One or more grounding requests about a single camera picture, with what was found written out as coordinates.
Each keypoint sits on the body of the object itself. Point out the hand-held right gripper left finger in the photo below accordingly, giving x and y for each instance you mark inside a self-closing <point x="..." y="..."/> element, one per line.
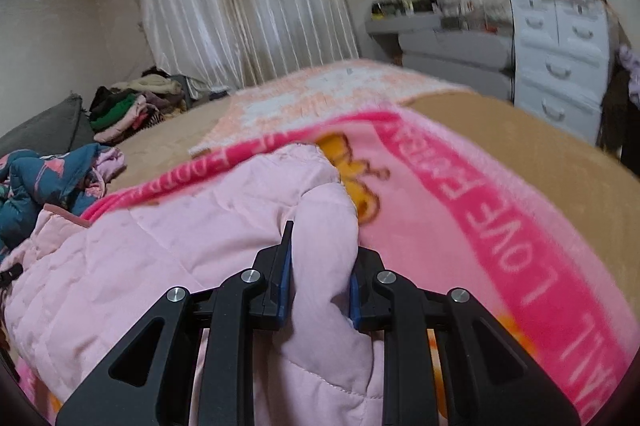
<point x="220" y="346"/>

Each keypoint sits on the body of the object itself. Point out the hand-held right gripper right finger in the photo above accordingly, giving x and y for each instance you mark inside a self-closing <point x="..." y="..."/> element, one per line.
<point x="407" y="346"/>

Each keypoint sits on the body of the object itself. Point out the pink quilted jacket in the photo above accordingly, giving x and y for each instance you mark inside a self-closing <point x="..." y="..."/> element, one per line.
<point x="200" y="231"/>

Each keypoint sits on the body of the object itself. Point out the pile of folded clothes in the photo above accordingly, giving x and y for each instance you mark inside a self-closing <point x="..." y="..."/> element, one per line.
<point x="130" y="110"/>

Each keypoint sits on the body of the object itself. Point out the pink printed fleece blanket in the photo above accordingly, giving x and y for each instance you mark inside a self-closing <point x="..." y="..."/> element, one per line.
<point x="475" y="216"/>

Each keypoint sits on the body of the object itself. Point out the teal flamingo print comforter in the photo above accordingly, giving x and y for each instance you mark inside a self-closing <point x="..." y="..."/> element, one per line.
<point x="30" y="191"/>

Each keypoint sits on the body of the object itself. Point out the tan bed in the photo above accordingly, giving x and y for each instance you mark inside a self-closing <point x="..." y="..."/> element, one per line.
<point x="550" y="145"/>

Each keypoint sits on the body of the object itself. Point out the dark cloth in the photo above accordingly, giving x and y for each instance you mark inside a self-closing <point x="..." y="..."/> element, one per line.
<point x="197" y="90"/>

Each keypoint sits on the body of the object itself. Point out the peach blanket with white bears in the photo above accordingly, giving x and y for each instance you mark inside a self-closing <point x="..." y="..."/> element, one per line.
<point x="310" y="90"/>

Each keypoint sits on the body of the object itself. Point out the grey pillow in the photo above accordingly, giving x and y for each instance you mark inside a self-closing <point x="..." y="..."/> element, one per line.
<point x="45" y="125"/>

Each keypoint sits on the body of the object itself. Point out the grey shelf unit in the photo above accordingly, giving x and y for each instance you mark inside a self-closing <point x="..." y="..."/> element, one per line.
<point x="450" y="48"/>

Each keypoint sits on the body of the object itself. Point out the white drawer cabinet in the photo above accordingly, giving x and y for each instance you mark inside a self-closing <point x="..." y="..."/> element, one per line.
<point x="560" y="55"/>

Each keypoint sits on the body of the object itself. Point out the row of small cluttered items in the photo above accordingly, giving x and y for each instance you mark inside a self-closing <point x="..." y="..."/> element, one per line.
<point x="430" y="8"/>

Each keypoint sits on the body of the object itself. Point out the lilac hanging cloth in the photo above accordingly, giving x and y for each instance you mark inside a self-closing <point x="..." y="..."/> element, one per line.
<point x="631" y="70"/>

